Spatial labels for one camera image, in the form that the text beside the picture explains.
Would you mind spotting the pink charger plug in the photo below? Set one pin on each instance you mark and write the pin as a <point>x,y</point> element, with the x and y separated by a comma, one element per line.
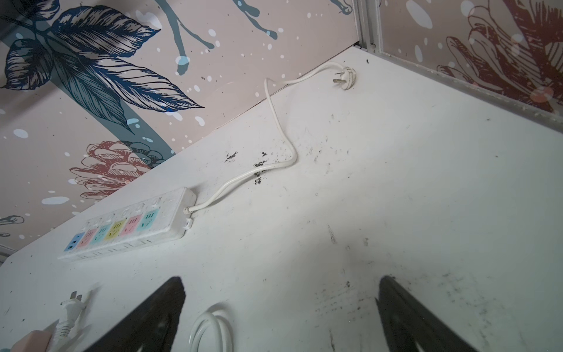
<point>35,341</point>

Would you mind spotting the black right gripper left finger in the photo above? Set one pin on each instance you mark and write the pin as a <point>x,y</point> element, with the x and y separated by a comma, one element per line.
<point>152,326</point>

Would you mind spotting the white three-pin plug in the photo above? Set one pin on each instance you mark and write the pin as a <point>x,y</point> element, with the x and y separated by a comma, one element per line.
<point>346,79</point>

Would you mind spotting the long white power strip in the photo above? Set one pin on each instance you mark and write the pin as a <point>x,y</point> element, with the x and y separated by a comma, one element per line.
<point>150,222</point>

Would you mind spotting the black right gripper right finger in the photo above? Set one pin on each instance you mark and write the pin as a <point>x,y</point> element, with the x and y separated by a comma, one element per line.
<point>410,326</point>

